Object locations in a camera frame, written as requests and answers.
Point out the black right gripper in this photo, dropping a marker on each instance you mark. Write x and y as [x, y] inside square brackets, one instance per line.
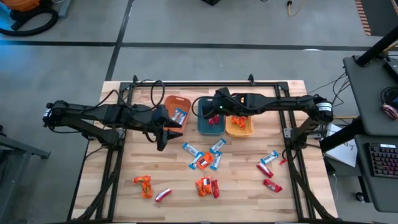
[225, 101]

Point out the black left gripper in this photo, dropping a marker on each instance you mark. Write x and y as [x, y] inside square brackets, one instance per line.
[160, 115]

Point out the red KitKat candy bar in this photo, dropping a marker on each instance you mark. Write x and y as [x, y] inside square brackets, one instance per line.
[217, 119]
[272, 185]
[265, 170]
[211, 121]
[163, 195]
[215, 189]

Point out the blue white candy bar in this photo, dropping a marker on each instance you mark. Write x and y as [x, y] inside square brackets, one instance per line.
[216, 160]
[269, 157]
[176, 115]
[182, 117]
[196, 160]
[217, 146]
[190, 149]

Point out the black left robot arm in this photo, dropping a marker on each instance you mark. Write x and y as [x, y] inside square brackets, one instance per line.
[105, 113]

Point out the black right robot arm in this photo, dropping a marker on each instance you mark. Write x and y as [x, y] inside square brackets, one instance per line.
[280, 102]

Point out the teal plastic bin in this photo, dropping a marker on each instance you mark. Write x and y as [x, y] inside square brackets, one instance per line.
[211, 130]

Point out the orange plastic bin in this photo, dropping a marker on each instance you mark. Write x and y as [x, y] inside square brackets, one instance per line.
[182, 102]

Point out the yellow plastic bin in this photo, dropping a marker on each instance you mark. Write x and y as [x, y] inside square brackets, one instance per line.
[239, 133]

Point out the black desk beam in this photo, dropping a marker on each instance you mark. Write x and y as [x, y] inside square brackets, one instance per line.
[339, 137]

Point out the white paper sheet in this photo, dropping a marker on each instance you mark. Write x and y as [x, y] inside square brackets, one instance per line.
[345, 154]

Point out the grey metal stand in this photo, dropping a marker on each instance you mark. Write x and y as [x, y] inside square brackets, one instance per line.
[21, 148]

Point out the grey desk top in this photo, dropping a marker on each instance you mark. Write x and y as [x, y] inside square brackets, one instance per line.
[367, 93]

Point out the grey flat box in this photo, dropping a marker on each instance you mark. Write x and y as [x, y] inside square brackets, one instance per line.
[63, 7]

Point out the black caster wheel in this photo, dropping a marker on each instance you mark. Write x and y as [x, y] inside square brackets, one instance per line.
[360, 197]

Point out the black pole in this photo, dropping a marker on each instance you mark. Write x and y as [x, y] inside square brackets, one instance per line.
[376, 48]

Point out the black backlit keyboard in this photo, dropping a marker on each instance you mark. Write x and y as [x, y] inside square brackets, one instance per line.
[384, 160]

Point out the black device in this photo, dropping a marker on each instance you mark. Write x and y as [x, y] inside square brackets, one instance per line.
[392, 70]

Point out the dark mat with striped edge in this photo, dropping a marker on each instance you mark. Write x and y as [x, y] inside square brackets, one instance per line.
[379, 15]

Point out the orange vacuum cleaner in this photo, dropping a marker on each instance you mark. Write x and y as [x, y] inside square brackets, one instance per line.
[18, 4]

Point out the black aluminium table frame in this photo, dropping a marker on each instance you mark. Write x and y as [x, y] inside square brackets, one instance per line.
[186, 84]

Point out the grey metal bracket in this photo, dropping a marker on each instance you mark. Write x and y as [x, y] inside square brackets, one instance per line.
[287, 133]

